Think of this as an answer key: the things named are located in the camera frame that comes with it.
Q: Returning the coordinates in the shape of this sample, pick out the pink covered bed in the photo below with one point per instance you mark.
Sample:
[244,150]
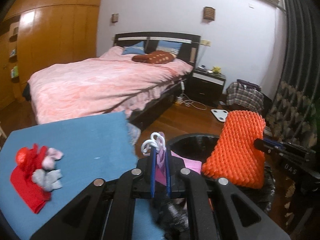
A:
[109,83]

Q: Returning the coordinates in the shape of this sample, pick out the large orange foam net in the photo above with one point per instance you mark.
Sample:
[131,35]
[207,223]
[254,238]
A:
[234,156]

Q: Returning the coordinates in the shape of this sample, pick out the pink bag with string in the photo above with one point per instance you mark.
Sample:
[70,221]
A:
[157,141]

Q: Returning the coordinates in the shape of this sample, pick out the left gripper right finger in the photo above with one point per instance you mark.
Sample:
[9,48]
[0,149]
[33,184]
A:
[200,208]

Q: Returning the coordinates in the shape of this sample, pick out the right wall lamp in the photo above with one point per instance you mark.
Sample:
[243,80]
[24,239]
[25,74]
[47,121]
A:
[208,14]

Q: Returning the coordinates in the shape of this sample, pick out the plaid bag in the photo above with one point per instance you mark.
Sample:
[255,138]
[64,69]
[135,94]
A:
[245,96]

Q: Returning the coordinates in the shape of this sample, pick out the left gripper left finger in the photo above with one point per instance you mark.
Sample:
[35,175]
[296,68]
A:
[116,209]

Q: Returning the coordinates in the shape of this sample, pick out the grey sock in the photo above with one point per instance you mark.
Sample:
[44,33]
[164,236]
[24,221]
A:
[48,181]

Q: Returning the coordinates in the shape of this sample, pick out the left blue pillow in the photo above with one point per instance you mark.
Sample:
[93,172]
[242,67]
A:
[137,49]

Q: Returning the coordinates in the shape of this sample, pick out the pink sock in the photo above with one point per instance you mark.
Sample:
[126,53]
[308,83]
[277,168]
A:
[52,155]

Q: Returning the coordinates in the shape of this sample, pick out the brown dotted cushion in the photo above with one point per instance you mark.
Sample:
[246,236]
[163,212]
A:
[155,57]

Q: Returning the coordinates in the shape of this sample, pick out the blue pillow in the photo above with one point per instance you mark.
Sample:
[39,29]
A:
[169,47]
[137,49]

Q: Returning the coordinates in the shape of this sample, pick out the white bathroom scale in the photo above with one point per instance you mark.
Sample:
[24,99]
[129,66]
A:
[220,114]

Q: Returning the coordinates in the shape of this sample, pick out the wall lamp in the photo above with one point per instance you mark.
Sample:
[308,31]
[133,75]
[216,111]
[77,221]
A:
[208,14]
[115,18]

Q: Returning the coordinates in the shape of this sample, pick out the left wall lamp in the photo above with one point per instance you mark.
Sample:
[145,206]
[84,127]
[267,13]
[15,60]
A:
[115,18]

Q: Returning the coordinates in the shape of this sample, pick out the wooden wardrobe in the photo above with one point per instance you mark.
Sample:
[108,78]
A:
[36,34]

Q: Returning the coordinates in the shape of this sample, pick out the black lined trash bin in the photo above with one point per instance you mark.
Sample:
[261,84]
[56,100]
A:
[200,146]

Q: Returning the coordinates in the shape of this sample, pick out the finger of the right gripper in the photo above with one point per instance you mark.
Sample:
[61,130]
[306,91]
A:
[267,146]

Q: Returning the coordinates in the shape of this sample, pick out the red cloth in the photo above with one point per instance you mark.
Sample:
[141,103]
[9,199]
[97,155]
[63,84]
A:
[32,194]

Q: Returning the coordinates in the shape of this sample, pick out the dark wooden headboard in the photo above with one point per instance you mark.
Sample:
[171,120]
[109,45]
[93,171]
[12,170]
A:
[186,45]

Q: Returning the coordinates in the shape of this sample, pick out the red sock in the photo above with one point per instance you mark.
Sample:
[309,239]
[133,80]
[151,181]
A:
[33,160]

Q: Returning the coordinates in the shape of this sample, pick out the right blue pillow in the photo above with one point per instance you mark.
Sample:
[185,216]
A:
[169,47]

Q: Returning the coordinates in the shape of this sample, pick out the dark patterned curtain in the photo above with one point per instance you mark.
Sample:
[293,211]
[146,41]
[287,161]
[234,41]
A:
[294,114]

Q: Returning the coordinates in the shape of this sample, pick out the blue table cloth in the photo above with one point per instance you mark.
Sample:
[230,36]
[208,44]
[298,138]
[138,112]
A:
[93,147]

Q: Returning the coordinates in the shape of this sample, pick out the yellow plush toy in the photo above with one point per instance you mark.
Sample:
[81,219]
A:
[216,70]

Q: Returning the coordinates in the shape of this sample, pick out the dark nightstand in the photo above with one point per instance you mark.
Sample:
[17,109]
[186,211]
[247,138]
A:
[205,87]

